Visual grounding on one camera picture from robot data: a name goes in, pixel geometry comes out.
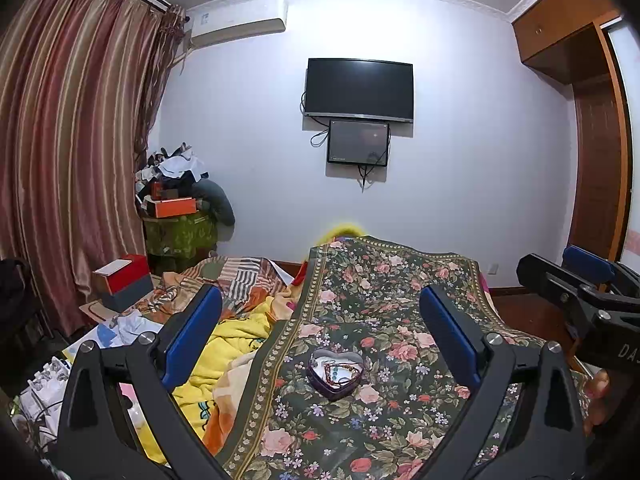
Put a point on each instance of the purple heart-shaped jewelry box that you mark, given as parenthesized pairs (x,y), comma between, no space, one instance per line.
(334,374)

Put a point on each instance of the red and white box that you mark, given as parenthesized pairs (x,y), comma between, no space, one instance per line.
(123,282)

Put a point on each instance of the orange shoe box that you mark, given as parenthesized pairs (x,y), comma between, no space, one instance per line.
(176,207)

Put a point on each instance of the pink plush slipper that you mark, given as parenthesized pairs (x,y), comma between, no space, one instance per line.
(134,409)

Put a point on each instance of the yellow blanket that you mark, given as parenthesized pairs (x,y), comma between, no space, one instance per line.
(210,398)

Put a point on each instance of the white air conditioner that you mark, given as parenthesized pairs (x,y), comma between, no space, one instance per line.
(238,21)

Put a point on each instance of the person's hand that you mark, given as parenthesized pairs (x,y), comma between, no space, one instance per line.
(597,392)

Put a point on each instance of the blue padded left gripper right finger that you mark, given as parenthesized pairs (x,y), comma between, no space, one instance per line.
(588,266)

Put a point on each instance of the striped maroon curtain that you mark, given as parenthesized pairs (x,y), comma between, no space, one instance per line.
(81,84)

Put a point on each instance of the brown wooden wardrobe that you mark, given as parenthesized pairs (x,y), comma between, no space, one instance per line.
(565,40)

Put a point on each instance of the patchwork striped quilt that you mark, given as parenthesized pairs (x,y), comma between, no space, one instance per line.
(246,284)

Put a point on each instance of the grey stuffed cushion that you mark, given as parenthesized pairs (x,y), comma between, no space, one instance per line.
(218,204)

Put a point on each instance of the small black wall monitor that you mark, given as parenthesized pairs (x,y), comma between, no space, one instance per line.
(358,143)

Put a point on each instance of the green floral bed cover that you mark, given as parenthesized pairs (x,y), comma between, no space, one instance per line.
(360,295)

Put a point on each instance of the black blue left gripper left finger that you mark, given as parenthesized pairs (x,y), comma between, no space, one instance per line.
(119,419)

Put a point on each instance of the large black wall television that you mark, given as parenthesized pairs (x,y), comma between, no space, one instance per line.
(347,87)

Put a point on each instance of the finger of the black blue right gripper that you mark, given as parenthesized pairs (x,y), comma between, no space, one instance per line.
(522,419)

